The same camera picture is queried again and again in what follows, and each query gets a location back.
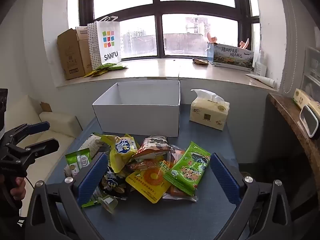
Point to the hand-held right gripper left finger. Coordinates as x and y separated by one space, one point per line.
92 177

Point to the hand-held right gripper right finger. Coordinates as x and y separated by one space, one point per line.
225 177

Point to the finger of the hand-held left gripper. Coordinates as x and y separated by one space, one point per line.
37 126
47 145

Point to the dark snack packet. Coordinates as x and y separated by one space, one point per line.
113 182

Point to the white cardboard box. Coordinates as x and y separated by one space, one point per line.
140 115

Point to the person's left hand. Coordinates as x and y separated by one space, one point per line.
18 188

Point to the white sofa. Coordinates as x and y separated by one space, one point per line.
57 125

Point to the small cardboard piece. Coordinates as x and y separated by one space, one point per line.
45 107

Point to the small green snack packet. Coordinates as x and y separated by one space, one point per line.
77 161

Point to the green white snack packet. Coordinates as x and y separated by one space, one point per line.
93 200

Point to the clear jelly cup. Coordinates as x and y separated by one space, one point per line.
108 203

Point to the large green snack packet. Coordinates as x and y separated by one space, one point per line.
188 168

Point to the yellow-green packet with blue logo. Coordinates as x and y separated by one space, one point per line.
120 150

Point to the clear packet with orange contents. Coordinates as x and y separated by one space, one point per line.
180 197

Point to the orange red snack packet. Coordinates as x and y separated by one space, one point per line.
141 165

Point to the cream tissue pack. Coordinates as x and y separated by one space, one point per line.
208 112

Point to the red white snack packet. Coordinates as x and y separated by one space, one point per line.
152 145

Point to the brown cardboard box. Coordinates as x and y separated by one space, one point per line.
71 55

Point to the wooden side shelf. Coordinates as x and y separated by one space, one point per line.
287 112

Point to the pile of flat green packets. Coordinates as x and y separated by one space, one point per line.
107 68

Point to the white framed mirror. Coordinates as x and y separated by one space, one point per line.
308 121

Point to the white tube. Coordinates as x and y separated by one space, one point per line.
261 79

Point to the white dotted shopping bag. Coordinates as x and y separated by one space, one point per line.
108 42

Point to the yellow-green tissue pack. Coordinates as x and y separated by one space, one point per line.
303 98

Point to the brown wrapper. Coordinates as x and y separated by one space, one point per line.
200 61

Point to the printed blue white box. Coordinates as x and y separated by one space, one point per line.
232 56

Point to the stone windowsill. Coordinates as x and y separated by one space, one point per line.
162 70

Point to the pink plastic hanger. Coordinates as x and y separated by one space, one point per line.
244 43
211 39

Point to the clear plastic drawer unit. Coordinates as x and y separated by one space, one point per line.
311 72

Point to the dark framed window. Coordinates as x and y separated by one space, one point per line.
157 7

